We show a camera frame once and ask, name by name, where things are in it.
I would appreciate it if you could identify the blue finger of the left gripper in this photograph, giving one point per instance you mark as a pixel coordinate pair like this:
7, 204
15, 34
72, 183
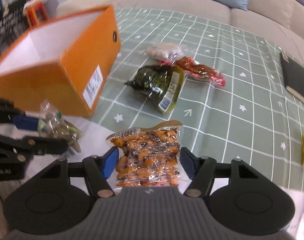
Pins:
36, 145
9, 114

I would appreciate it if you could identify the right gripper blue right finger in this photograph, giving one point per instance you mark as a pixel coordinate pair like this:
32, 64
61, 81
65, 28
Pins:
200, 170

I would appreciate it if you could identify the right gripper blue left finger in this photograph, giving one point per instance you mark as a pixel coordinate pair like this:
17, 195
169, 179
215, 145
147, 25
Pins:
97, 170

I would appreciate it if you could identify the clear packet of brown nuts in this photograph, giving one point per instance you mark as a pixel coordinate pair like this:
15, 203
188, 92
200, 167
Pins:
52, 125

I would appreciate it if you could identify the orange glazed nuts packet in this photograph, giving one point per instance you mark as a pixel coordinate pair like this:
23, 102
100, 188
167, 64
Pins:
150, 155

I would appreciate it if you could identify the orange cardboard box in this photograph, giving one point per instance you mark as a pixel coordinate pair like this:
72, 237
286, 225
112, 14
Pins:
65, 61

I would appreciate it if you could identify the green checked tablecloth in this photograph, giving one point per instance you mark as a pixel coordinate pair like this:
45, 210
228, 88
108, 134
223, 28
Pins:
244, 111

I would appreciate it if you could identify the dark green snack packet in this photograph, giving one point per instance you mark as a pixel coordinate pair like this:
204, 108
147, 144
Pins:
160, 83

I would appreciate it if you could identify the red snack packet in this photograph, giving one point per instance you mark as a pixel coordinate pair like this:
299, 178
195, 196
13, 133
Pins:
196, 70

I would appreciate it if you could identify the red toy booth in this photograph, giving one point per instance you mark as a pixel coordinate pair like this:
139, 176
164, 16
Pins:
35, 12

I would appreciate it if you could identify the clear bag of pale nuts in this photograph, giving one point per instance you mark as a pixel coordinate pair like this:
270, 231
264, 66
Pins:
166, 51

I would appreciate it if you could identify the black notebook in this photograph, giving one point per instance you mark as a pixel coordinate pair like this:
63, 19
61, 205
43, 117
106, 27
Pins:
293, 76

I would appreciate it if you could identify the beige fabric sofa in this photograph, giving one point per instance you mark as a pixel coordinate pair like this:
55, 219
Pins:
279, 21

